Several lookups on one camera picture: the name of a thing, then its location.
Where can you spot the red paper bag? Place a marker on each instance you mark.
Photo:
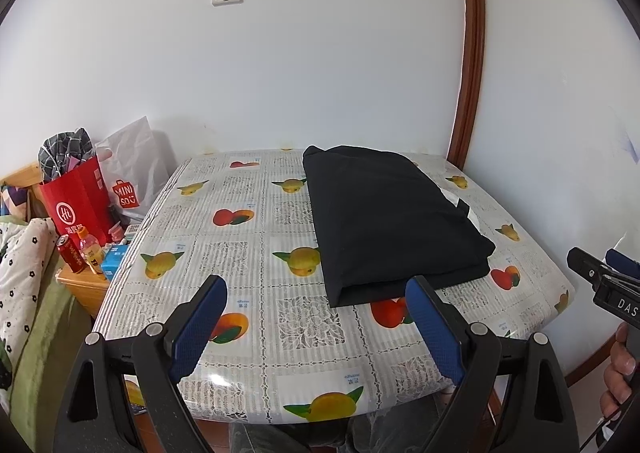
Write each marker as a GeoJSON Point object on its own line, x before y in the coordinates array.
{"type": "Point", "coordinates": [75, 203]}

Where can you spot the fruit print tablecloth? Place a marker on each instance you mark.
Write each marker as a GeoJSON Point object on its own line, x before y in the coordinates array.
{"type": "Point", "coordinates": [280, 283]}

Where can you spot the patchwork pillow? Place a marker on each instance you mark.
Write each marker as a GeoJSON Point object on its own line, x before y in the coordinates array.
{"type": "Point", "coordinates": [12, 200]}

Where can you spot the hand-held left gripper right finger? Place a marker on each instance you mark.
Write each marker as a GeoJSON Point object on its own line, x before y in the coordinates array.
{"type": "Point", "coordinates": [435, 333]}

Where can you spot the blue box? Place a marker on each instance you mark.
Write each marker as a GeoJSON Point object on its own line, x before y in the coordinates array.
{"type": "Point", "coordinates": [115, 263]}

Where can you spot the small pink container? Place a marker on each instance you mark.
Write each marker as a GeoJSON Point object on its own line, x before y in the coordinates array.
{"type": "Point", "coordinates": [117, 233]}

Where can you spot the wooden headboard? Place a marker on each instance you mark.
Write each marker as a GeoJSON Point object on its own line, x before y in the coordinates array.
{"type": "Point", "coordinates": [25, 173]}

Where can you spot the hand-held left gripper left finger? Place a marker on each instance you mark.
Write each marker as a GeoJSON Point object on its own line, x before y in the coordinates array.
{"type": "Point", "coordinates": [197, 328]}

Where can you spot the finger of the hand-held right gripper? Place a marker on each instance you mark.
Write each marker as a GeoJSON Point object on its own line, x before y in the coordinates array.
{"type": "Point", "coordinates": [587, 265]}
{"type": "Point", "coordinates": [624, 263]}

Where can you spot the white keypad remote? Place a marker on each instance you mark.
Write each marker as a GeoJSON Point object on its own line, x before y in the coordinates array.
{"type": "Point", "coordinates": [133, 230]}

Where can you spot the black white blue jacket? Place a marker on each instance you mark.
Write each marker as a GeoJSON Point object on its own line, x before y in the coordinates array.
{"type": "Point", "coordinates": [390, 223]}

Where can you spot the orange drink bottle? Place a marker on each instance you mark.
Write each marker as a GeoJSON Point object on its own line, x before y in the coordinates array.
{"type": "Point", "coordinates": [91, 253]}

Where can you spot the wooden door frame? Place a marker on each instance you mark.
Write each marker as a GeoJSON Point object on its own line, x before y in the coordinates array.
{"type": "Point", "coordinates": [472, 33]}

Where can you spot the green bed sheet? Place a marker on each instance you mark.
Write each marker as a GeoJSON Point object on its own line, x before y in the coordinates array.
{"type": "Point", "coordinates": [45, 358]}

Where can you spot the person's right hand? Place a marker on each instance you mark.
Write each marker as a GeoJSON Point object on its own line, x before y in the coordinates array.
{"type": "Point", "coordinates": [617, 373]}

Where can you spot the wooden baseboard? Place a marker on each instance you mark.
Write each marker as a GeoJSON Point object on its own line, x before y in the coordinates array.
{"type": "Point", "coordinates": [587, 365]}

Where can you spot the white plastic shopping bag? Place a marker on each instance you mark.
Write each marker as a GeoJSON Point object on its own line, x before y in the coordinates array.
{"type": "Point", "coordinates": [137, 158]}

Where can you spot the grey plaid cloth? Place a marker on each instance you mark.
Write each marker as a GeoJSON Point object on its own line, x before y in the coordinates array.
{"type": "Point", "coordinates": [62, 150]}

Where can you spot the red drink can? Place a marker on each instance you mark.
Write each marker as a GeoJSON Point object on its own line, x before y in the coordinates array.
{"type": "Point", "coordinates": [71, 254]}

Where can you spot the wooden nightstand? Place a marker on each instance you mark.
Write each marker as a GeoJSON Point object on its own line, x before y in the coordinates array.
{"type": "Point", "coordinates": [85, 290]}

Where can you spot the white flower print quilt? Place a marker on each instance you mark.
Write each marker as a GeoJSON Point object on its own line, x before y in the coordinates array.
{"type": "Point", "coordinates": [25, 278]}

